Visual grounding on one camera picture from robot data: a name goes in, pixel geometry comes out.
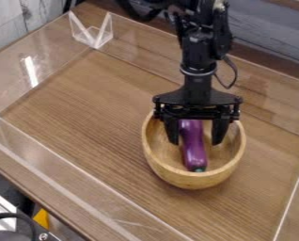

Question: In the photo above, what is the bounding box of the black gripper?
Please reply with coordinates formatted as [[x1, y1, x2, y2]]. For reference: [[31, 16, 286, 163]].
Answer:
[[152, 64, 242, 145]]

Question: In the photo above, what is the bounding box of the purple toy eggplant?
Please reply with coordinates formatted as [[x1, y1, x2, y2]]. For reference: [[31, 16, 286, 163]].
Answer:
[[178, 120, 206, 172]]

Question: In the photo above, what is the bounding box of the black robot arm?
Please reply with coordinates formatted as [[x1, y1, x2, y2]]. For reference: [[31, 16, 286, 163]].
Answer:
[[115, 0, 242, 145]]

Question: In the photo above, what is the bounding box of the brown wooden bowl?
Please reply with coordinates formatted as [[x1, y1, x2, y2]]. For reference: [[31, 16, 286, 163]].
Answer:
[[141, 115, 245, 190]]

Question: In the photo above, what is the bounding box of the yellow warning label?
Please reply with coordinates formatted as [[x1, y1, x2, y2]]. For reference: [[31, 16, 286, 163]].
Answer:
[[31, 209, 50, 229]]

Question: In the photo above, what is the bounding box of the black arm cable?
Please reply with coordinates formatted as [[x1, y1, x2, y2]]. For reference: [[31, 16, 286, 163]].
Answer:
[[212, 55, 238, 90]]

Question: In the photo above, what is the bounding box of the clear acrylic corner bracket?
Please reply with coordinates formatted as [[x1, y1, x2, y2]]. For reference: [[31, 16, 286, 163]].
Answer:
[[67, 12, 113, 49]]

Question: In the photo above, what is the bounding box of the clear acrylic tray wall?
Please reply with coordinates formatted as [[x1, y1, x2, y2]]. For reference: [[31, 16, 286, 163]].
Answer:
[[0, 118, 192, 241]]

